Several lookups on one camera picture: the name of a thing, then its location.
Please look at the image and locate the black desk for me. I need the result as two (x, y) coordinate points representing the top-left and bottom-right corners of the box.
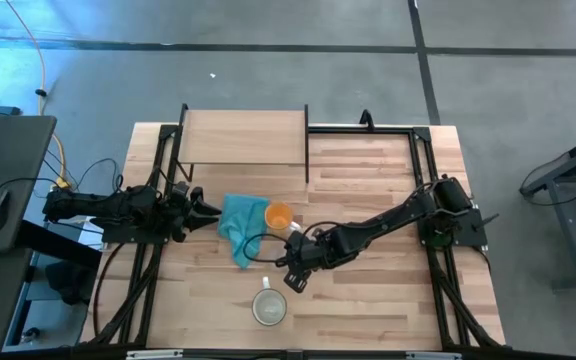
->
(0, 113), (104, 357)

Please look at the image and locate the small yellow mug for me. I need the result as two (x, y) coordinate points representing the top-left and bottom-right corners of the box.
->
(263, 200), (302, 239)

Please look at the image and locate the wooden shelf with black legs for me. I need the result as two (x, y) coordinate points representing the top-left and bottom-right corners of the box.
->
(176, 103), (311, 185)

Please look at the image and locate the yellow cable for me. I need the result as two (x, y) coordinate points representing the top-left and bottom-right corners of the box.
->
(5, 0), (73, 192)

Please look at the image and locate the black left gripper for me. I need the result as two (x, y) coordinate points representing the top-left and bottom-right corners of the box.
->
(170, 180), (223, 244)

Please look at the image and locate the black metal table frame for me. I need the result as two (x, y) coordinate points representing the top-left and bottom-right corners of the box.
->
(80, 122), (509, 360)

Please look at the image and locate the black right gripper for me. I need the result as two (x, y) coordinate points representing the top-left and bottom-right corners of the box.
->
(275, 229), (327, 295)

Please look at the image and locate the large yellow mug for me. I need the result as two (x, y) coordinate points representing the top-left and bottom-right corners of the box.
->
(251, 275), (289, 328)

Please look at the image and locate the dark side table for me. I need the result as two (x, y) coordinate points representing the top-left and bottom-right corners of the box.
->
(518, 127), (576, 292)

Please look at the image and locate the silver metal bracket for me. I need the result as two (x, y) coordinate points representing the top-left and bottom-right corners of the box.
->
(125, 349), (185, 360)
(405, 350), (462, 360)

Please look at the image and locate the black bag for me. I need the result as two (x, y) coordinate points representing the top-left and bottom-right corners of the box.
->
(46, 259), (95, 307)

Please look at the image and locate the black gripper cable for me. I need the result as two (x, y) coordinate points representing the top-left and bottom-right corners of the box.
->
(242, 219), (342, 265)

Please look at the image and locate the black camera bracket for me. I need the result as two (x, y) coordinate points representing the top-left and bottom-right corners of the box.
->
(359, 108), (377, 133)

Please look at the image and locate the teal cloth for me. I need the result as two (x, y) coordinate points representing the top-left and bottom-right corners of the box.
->
(216, 193), (272, 270)

